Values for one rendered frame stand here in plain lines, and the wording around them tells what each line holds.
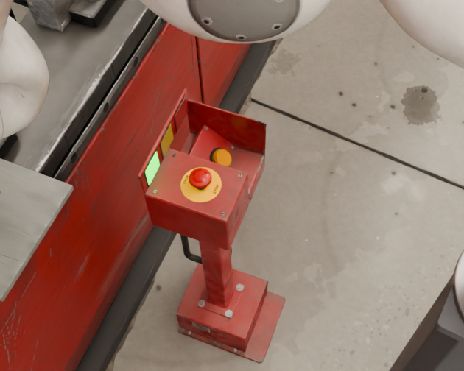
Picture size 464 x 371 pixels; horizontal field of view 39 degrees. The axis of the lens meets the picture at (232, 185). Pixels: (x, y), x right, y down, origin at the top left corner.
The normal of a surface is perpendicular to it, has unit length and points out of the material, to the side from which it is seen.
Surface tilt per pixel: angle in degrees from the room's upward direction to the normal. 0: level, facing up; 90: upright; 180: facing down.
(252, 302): 4
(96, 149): 90
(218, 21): 98
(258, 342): 0
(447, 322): 0
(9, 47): 76
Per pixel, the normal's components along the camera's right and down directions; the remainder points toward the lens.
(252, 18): -0.02, 0.91
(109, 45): -0.03, -0.51
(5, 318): 0.92, 0.33
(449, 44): -0.39, 0.87
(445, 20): -0.45, 0.72
